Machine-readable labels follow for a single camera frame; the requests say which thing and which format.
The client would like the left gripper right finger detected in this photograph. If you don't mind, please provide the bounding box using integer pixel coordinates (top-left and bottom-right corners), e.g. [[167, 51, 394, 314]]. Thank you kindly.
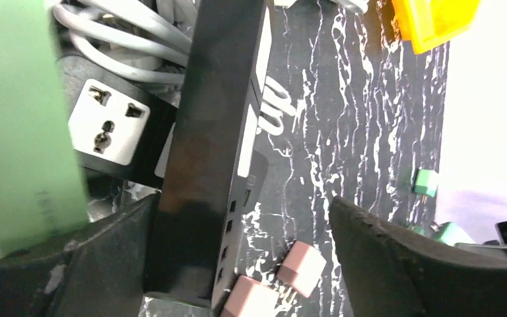
[[329, 197, 507, 316]]

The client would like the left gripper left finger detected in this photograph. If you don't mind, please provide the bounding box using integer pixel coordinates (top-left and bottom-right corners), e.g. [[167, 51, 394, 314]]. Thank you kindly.
[[0, 195, 159, 316]]

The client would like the pink plug adapter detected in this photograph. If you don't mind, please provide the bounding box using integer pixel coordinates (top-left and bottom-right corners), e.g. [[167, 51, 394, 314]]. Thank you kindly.
[[220, 275, 279, 317], [277, 240, 327, 298]]

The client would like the mint green plug adapter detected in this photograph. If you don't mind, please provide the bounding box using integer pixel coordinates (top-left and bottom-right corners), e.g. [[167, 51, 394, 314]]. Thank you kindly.
[[413, 168, 439, 197]]

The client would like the dark green power strip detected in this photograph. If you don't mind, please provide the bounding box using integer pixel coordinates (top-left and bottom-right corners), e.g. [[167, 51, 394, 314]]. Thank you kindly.
[[0, 1, 88, 258]]

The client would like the black power strip with USB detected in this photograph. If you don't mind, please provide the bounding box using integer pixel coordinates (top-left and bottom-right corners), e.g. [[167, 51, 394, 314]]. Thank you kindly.
[[145, 1, 273, 316]]

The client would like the green plug on black strip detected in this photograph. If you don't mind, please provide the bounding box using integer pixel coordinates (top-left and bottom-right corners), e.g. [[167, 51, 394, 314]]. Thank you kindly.
[[431, 222, 475, 246]]

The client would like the orange plastic bin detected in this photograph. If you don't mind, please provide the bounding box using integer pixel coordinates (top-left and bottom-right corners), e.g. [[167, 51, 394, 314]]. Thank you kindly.
[[391, 0, 481, 54]]

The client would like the grey coiled cable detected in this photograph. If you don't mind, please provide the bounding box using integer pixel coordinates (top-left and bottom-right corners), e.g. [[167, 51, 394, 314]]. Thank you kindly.
[[52, 0, 202, 86]]

